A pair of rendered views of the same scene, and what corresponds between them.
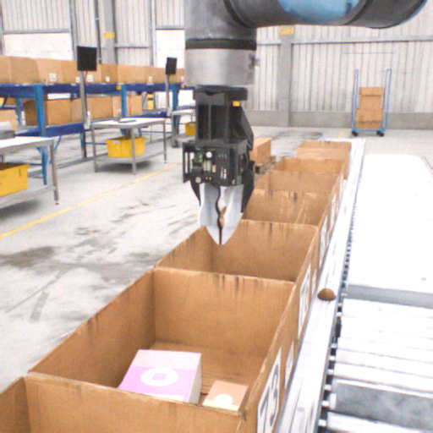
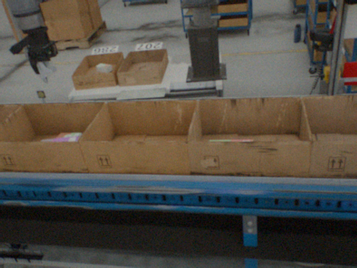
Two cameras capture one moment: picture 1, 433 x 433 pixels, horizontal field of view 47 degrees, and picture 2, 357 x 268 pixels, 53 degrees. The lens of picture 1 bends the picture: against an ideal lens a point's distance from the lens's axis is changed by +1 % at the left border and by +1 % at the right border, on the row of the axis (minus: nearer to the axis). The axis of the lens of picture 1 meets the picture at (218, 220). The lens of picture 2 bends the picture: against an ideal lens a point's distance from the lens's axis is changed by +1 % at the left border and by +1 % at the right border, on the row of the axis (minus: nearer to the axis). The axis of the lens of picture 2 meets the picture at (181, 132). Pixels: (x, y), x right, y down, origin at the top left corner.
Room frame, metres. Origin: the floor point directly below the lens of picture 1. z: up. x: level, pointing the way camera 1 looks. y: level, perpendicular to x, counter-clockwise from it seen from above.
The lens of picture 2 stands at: (0.24, 1.33, 1.71)
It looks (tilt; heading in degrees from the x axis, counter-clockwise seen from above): 32 degrees down; 267
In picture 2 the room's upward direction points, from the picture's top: 8 degrees counter-clockwise
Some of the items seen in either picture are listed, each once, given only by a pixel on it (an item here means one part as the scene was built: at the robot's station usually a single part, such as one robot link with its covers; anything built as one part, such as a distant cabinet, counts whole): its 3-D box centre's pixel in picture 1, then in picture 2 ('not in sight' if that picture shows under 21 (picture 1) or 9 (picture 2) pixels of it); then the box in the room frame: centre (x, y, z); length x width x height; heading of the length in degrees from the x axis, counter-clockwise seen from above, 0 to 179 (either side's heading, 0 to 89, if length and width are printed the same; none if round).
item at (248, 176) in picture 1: (238, 181); not in sight; (0.67, -0.03, 1.28); 0.05 x 0.02 x 0.09; 76
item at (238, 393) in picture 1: (222, 413); (69, 140); (0.66, -0.01, 0.91); 0.10 x 0.06 x 0.05; 162
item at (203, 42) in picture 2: not in sight; (204, 48); (-0.08, -0.84, 0.91); 0.26 x 0.26 x 0.33; 78
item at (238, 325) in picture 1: (186, 367); (53, 138); (0.70, 0.05, 0.96); 0.39 x 0.29 x 0.17; 163
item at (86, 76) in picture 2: not in sight; (100, 70); (0.63, -1.07, 0.80); 0.38 x 0.28 x 0.10; 81
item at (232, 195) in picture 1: (229, 216); (49, 70); (0.65, -0.02, 1.23); 0.06 x 0.03 x 0.09; 166
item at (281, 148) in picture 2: not in sight; (247, 138); (-0.04, 0.28, 0.96); 0.39 x 0.29 x 0.17; 163
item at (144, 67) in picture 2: not in sight; (144, 66); (0.32, -1.00, 0.80); 0.38 x 0.28 x 0.10; 77
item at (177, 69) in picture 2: not in sight; (150, 73); (0.29, -1.01, 0.74); 1.00 x 0.58 x 0.03; 168
